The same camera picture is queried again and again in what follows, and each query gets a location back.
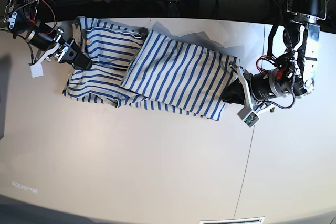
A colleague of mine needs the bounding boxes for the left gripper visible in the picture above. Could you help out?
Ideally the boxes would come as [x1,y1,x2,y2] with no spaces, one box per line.
[222,68,296,105]

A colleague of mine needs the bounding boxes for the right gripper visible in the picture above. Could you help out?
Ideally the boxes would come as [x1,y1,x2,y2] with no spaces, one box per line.
[26,28,92,70]

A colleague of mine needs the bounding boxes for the blue white striped T-shirt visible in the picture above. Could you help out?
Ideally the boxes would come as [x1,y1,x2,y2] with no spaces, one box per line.
[63,16,238,121]

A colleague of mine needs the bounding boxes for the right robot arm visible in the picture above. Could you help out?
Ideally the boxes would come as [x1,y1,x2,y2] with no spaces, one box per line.
[1,0,92,78]

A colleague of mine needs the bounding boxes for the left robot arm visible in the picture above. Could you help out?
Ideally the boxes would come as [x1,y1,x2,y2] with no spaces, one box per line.
[220,0,327,106]

